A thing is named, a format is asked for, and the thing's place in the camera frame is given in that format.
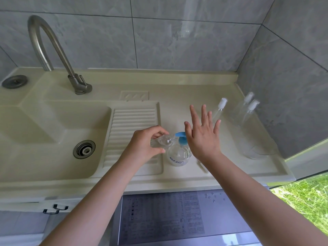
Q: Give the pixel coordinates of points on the person's left hand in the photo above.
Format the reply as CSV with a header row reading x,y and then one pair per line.
x,y
141,146

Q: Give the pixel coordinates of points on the person's right hand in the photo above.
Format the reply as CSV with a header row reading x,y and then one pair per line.
x,y
203,139

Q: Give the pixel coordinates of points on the small clear bottle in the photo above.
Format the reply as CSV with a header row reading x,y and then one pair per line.
x,y
238,113
244,121
219,110
165,140

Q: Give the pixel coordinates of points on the white spray cap with tube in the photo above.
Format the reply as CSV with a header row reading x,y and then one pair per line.
x,y
253,105
248,97
202,166

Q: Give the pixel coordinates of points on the clear hand sanitizer pump bottle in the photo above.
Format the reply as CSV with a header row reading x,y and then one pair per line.
x,y
178,154

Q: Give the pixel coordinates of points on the person's left forearm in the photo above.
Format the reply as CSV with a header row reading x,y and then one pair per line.
x,y
82,210

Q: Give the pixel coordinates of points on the person's right forearm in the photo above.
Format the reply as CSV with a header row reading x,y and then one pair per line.
x,y
256,202

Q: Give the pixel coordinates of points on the steel sink drain strainer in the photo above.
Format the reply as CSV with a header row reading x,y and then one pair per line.
x,y
84,149

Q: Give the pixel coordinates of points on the grey washing machine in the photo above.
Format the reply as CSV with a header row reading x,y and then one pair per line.
x,y
220,215

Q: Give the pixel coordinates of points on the cream sink with washboard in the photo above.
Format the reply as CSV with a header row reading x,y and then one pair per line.
x,y
30,133

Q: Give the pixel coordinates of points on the glass window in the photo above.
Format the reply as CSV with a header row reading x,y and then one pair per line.
x,y
305,202

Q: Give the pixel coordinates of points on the curved steel faucet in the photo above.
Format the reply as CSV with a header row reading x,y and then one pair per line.
x,y
60,55

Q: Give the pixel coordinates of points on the white cabinet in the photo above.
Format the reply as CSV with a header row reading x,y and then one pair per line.
x,y
23,204

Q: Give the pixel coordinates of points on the round steel hole cover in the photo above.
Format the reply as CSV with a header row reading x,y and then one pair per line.
x,y
14,82

